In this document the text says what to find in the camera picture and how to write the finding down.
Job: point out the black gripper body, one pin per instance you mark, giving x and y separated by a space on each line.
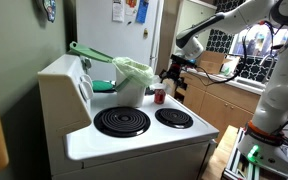
175 71

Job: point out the red coke can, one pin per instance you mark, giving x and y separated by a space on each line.
159 96

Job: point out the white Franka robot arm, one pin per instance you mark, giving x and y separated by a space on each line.
280 93

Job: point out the black coil burner under can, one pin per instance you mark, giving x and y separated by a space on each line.
149 91

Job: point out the pale green bin liner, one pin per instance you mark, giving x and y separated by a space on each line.
134 70

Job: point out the white trash bin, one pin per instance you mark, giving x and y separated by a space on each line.
130 96

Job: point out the blue kettle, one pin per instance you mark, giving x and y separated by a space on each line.
191 61

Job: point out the large cardboard box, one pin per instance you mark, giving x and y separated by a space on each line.
210 61

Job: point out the small black coil burner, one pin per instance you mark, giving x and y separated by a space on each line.
174 118

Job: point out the wooden kitchen base cabinets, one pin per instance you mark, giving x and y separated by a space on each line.
217 103

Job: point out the small yellow fridge magnet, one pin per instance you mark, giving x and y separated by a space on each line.
145 33

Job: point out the white green package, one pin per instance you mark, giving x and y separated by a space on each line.
229 66

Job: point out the cream tall cabinet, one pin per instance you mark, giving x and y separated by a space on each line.
194 15

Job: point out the large black coil burner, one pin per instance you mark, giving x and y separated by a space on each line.
122 121

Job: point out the teal green cloth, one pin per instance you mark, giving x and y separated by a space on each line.
101 86

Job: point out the blue paper sheet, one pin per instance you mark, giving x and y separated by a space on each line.
142 11

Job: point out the white refrigerator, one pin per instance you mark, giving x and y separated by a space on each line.
107 36

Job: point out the white electric stove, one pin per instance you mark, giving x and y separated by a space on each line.
134 143

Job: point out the white paper with orange print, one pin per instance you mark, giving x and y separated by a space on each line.
131 6

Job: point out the white stove knob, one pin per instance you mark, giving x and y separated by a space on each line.
85 91
87 79

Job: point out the white paper note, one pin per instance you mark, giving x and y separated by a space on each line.
118 11

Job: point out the kitchen window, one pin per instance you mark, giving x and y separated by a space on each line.
257 43

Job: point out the chrome sink faucet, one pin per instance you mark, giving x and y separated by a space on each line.
267 60

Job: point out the black clamp bar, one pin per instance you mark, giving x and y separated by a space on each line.
277 46

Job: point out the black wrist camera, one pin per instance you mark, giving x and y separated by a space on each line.
182 59

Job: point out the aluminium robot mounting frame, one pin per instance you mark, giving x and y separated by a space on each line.
237 166

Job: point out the colourful round wall decoration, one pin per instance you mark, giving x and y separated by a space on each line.
50 8

